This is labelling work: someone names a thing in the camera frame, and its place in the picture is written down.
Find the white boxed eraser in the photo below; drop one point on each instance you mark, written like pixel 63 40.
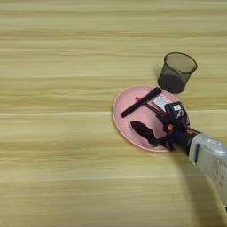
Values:
pixel 161 102

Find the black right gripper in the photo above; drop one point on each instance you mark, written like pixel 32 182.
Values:
pixel 178 137

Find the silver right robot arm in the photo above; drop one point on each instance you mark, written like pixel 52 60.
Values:
pixel 209 159

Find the pink round plate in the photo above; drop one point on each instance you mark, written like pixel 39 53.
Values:
pixel 127 124

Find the black mesh pen cup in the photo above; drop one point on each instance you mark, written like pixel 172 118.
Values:
pixel 176 79

